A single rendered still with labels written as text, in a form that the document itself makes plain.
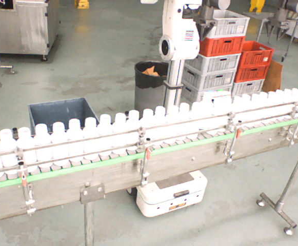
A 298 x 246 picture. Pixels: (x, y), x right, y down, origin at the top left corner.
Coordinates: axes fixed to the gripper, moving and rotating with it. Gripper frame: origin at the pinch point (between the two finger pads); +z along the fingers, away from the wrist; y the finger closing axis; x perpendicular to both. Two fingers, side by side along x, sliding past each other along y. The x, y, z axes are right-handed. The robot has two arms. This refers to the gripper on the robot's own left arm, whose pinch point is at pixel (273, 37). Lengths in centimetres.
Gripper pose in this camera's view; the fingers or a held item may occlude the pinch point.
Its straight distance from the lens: 167.5
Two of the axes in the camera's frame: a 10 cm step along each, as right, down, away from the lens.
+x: -9.0, 1.6, -4.1
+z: -0.9, 8.4, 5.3
